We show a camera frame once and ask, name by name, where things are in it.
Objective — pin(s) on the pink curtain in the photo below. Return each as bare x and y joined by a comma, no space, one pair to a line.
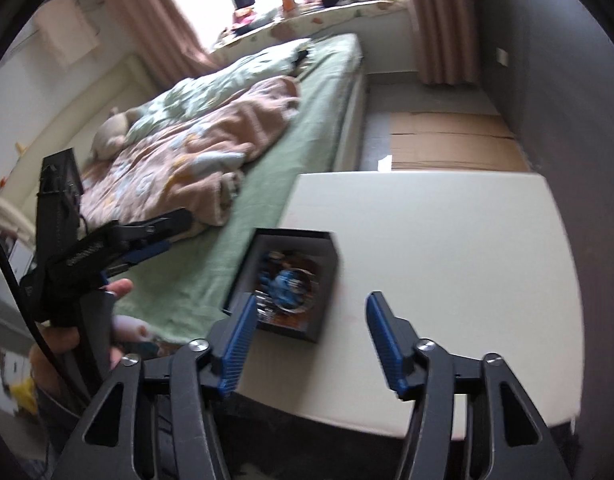
157,20
439,20

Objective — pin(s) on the orange cup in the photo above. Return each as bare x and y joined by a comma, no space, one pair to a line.
289,4

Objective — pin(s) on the flattened cardboard sheets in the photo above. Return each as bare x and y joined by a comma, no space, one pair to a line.
452,142

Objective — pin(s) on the yellow small object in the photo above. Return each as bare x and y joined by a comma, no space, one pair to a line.
24,395

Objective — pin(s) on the person's left hand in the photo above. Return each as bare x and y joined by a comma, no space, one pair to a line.
52,350

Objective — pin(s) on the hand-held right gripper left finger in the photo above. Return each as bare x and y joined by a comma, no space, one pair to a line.
239,340

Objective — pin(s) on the leaf print windowsill mat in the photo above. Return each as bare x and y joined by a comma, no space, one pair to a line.
347,10

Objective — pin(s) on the bed with green sheet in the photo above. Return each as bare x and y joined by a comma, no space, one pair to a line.
287,170

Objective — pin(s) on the white paper scrap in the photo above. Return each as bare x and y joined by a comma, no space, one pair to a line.
385,163

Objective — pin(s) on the pink patterned blanket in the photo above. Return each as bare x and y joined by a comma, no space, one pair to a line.
202,160

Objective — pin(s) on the beige plush toy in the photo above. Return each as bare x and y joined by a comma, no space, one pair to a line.
112,132

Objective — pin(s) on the white wall socket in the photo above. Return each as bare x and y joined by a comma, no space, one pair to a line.
502,56

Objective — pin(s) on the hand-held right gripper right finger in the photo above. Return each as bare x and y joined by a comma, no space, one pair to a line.
384,340

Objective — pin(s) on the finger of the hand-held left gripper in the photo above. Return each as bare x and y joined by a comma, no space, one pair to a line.
157,227
144,256

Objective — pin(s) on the black jewelry box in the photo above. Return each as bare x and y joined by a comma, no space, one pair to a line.
322,285

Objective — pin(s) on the white covered wall unit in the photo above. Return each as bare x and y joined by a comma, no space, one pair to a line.
67,30

